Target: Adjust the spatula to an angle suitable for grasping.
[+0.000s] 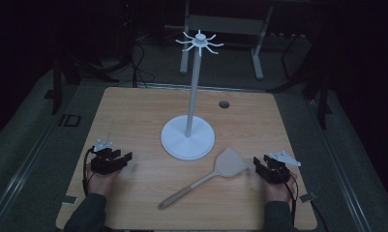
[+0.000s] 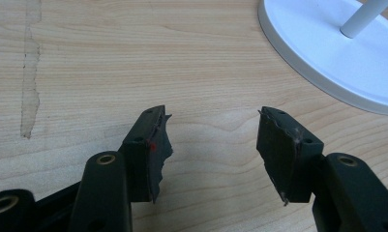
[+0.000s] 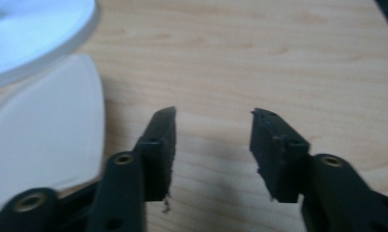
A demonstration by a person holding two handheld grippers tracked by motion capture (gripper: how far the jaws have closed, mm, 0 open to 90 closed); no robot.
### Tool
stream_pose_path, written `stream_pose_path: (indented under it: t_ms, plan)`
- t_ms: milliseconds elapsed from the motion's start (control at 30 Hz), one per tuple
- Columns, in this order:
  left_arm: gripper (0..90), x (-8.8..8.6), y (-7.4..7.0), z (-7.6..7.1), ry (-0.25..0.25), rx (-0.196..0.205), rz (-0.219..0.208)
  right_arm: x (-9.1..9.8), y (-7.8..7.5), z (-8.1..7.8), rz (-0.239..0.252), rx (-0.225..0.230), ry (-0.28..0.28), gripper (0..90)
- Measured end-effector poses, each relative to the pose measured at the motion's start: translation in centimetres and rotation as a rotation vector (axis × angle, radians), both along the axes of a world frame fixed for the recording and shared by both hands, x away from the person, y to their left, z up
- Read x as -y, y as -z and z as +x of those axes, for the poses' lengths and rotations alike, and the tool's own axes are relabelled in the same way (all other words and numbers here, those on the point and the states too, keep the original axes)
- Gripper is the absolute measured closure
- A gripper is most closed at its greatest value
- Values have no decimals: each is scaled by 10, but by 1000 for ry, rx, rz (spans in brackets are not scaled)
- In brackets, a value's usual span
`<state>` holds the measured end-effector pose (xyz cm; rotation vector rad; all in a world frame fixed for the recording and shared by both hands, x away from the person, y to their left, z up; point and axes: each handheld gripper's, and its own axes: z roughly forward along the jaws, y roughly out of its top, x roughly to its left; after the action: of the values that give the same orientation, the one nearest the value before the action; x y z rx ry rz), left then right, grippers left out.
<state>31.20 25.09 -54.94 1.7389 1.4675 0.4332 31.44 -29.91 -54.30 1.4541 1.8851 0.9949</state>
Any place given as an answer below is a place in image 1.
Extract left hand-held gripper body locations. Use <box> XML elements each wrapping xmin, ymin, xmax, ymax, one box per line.
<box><xmin>90</xmin><ymin>138</ymin><xmax>127</xmax><ymax>176</ymax></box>

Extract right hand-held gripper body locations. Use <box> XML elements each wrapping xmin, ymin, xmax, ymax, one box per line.
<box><xmin>262</xmin><ymin>150</ymin><xmax>302</xmax><ymax>186</ymax></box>

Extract grey spatula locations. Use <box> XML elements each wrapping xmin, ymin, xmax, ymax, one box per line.
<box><xmin>157</xmin><ymin>147</ymin><xmax>251</xmax><ymax>211</ymax></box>

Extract white utensil stand with hooks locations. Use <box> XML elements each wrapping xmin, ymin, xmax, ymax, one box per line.
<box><xmin>160</xmin><ymin>29</ymin><xmax>224</xmax><ymax>161</ymax></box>

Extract person's left hand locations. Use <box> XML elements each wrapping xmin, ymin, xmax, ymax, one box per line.
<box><xmin>85</xmin><ymin>162</ymin><xmax>123</xmax><ymax>196</ymax></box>

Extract person's right hand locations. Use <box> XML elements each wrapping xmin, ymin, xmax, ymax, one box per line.
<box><xmin>263</xmin><ymin>171</ymin><xmax>298</xmax><ymax>204</ymax></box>

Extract grey tape piece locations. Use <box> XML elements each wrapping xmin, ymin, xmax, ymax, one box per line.
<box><xmin>61</xmin><ymin>194</ymin><xmax>79</xmax><ymax>206</ymax></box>
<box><xmin>299</xmin><ymin>191</ymin><xmax>317</xmax><ymax>204</ymax></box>

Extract dark metal stand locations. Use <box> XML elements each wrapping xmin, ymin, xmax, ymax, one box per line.
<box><xmin>44</xmin><ymin>52</ymin><xmax>122</xmax><ymax>116</ymax></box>
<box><xmin>266</xmin><ymin>30</ymin><xmax>334</xmax><ymax>131</ymax></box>

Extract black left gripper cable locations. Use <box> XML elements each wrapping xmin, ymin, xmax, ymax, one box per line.
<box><xmin>81</xmin><ymin>146</ymin><xmax>97</xmax><ymax>197</ymax></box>

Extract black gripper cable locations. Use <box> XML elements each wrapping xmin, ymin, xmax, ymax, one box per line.
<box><xmin>280</xmin><ymin>169</ymin><xmax>300</xmax><ymax>227</ymax></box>
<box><xmin>81</xmin><ymin>146</ymin><xmax>97</xmax><ymax>197</ymax></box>

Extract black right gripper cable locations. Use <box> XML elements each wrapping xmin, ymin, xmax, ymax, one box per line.
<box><xmin>280</xmin><ymin>169</ymin><xmax>300</xmax><ymax>227</ymax></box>

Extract black floor cables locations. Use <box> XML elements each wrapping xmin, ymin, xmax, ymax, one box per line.
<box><xmin>129</xmin><ymin>42</ymin><xmax>157</xmax><ymax>89</ymax></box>

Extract white metal table frame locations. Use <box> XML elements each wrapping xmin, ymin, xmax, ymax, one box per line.
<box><xmin>179</xmin><ymin>0</ymin><xmax>276</xmax><ymax>80</ymax></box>

